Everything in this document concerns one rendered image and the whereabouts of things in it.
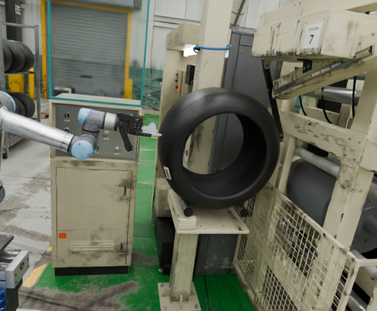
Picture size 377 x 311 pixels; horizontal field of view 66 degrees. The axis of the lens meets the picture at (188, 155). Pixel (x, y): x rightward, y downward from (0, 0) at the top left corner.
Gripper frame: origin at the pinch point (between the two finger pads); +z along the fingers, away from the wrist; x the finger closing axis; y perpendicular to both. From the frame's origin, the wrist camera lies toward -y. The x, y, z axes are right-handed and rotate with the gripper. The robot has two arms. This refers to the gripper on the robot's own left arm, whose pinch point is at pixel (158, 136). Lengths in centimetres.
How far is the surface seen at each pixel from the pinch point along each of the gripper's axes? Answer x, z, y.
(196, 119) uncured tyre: -12.0, 12.5, 12.9
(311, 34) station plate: -30, 41, 53
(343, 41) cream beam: -37, 49, 53
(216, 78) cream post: 24.9, 27.6, 31.7
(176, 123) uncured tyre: -9.2, 5.1, 9.2
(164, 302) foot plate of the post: 26, 32, -118
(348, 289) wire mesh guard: -62, 66, -26
